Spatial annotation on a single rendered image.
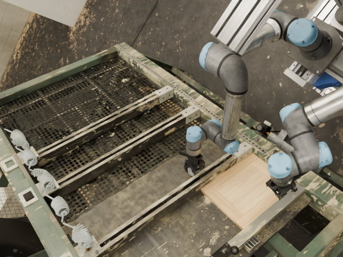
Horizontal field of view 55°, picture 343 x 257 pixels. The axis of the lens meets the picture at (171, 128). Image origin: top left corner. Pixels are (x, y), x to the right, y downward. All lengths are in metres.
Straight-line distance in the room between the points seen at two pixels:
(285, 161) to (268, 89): 1.97
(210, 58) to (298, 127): 0.49
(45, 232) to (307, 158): 1.20
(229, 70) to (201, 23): 2.27
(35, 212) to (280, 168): 1.21
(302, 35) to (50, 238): 1.46
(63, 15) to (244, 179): 4.00
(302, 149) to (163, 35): 2.98
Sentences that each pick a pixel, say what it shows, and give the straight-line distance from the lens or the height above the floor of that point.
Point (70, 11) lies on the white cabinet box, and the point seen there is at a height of 0.16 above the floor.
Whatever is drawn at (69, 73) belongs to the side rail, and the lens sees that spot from 2.80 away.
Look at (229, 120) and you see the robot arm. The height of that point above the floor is 1.42.
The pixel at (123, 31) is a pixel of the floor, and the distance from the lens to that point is 4.43.
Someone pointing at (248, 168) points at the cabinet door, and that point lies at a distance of 1.94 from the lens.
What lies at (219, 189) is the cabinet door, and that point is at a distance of 1.82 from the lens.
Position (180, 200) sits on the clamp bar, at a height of 1.33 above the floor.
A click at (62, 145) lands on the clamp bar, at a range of 2.10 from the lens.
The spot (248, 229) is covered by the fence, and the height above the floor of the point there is 1.22.
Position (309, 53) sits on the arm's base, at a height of 1.11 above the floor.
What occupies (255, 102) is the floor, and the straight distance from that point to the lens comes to 3.05.
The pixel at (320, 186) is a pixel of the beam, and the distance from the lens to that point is 1.91.
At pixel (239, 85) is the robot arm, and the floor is 1.53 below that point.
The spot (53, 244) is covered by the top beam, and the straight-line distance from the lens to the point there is 1.67.
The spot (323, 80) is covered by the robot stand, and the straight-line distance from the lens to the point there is 1.92.
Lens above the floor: 2.70
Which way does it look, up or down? 50 degrees down
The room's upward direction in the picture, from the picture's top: 81 degrees counter-clockwise
